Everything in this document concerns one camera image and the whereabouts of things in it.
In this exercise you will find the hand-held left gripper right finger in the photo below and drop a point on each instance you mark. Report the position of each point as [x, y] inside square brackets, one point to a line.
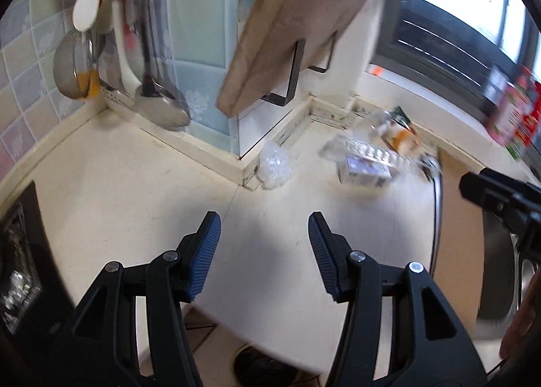
[325, 260]

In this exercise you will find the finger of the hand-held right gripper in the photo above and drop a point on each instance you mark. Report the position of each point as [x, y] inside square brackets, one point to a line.
[482, 192]

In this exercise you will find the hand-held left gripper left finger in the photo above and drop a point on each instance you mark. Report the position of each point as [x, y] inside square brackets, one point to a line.
[205, 260]

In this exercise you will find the green brown milk carton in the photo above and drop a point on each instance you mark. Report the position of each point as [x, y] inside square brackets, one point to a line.
[401, 115]

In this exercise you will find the clear plastic egg tray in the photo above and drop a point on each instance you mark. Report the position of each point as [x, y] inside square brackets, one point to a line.
[363, 149]

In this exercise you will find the black trash bin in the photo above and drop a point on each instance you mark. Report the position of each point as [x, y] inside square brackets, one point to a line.
[270, 370]

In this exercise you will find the person's right hand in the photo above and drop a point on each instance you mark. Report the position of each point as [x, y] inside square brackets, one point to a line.
[522, 328]

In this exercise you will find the brown cardboard sheet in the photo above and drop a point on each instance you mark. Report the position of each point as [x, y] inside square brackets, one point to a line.
[458, 243]

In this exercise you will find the stainless steel sink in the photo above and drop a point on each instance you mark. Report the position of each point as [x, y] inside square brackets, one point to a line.
[498, 268]

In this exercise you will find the red spray bottle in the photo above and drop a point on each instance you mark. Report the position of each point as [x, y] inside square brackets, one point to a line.
[513, 116]

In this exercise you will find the white paper box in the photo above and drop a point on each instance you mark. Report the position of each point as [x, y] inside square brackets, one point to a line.
[363, 172]

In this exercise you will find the crumpled clear plastic bag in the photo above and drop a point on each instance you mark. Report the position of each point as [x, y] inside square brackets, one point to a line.
[274, 165]

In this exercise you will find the steel ladle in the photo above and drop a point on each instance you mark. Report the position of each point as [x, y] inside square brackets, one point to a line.
[165, 106]

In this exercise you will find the black gas stove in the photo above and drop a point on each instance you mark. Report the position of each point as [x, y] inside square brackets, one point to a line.
[25, 268]

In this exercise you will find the black cutting board holder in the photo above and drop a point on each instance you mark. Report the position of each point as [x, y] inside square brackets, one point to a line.
[298, 66]

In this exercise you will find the steel mesh strainer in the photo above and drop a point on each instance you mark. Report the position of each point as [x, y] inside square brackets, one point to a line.
[67, 70]

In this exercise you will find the wooden cutting board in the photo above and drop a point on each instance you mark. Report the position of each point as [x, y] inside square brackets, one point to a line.
[296, 11]

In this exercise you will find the dark window frame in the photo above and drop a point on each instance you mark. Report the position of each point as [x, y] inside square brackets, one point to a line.
[443, 44]

